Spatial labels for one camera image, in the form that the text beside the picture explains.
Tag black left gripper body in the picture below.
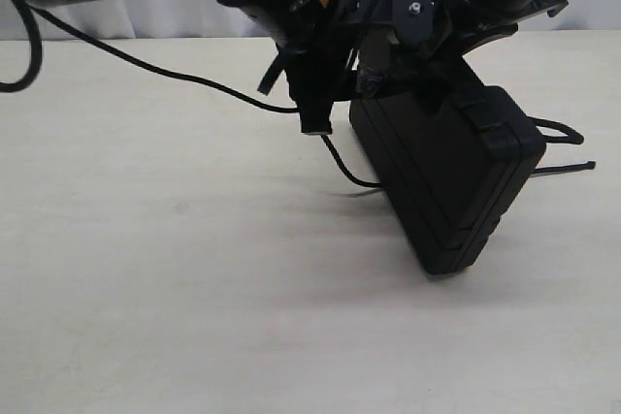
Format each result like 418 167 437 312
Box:
276 0 382 75

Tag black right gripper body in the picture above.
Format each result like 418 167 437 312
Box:
426 0 569 61

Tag black plastic carrying case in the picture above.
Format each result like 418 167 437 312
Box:
349 59 546 275

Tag black braided rope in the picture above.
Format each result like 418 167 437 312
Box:
0 0 597 200

